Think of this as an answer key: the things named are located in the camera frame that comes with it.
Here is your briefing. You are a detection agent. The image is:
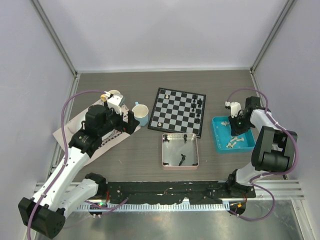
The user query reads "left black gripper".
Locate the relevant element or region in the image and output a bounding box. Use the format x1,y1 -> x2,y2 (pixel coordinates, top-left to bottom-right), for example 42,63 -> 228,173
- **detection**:
98,101 -> 139,137

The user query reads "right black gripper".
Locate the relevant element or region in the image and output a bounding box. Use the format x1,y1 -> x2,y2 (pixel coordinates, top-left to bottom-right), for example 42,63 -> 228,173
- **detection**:
227,112 -> 253,137

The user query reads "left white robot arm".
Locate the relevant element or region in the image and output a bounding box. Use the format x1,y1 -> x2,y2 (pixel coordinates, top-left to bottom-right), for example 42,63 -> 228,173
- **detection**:
18,104 -> 140,239

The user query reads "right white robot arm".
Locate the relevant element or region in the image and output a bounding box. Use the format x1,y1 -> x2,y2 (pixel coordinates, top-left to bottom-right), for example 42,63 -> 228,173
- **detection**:
224,96 -> 298,198

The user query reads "black white chess board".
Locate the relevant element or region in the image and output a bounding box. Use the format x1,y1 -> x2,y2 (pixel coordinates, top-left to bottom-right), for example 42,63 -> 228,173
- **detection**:
147,87 -> 207,138

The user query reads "black chess piece in tin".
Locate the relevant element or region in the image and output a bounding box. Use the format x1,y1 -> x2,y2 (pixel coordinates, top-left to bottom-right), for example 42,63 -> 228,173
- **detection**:
178,153 -> 186,167

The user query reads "light blue mug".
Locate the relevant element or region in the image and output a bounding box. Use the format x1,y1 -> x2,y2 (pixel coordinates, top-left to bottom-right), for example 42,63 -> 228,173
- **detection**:
132,102 -> 149,127

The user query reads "blue plastic tray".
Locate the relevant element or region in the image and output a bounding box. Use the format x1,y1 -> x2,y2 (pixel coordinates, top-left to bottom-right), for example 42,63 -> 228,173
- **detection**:
211,114 -> 257,154

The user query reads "yellow mug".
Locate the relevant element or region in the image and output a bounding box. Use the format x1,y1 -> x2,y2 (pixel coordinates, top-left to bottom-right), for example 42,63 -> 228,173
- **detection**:
100,89 -> 120,102

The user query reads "white paper plate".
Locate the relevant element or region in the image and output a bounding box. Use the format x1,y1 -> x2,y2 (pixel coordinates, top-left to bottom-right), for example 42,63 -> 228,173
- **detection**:
67,119 -> 84,134

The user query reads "pink metal tin tray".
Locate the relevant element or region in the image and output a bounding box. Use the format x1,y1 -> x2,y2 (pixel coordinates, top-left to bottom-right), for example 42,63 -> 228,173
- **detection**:
161,133 -> 200,170

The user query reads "patterned cloth placemat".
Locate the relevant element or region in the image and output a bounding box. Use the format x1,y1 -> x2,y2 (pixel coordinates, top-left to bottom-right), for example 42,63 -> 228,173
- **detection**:
64,100 -> 132,161

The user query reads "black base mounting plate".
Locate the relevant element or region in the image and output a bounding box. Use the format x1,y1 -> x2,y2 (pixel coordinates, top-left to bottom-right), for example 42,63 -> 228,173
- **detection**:
107,181 -> 256,205

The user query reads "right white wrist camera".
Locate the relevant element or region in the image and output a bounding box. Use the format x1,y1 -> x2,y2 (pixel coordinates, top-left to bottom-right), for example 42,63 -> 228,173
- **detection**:
224,101 -> 242,118

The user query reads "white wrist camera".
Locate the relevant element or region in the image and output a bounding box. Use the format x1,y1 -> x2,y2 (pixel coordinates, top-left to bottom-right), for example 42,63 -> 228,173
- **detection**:
224,101 -> 242,118
107,93 -> 124,115

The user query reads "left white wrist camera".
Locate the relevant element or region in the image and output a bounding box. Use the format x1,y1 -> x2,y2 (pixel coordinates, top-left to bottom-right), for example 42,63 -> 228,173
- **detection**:
107,93 -> 124,115

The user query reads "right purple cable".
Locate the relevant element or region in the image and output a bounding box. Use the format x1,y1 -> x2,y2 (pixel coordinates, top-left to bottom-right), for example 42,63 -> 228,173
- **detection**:
228,87 -> 300,222

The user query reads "purple cable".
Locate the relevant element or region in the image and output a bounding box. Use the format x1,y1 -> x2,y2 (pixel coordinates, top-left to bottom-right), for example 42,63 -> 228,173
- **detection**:
26,90 -> 111,240
228,87 -> 300,222

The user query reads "slotted cable duct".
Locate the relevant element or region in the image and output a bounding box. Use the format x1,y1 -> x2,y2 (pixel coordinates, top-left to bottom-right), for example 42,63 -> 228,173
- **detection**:
78,201 -> 230,213

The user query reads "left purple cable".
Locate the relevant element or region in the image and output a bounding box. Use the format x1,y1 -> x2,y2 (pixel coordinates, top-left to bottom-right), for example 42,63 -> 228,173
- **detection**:
26,90 -> 111,240

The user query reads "aluminium frame rail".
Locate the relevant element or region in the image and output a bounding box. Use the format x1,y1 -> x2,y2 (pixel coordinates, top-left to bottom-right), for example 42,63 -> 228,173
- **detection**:
29,0 -> 78,76

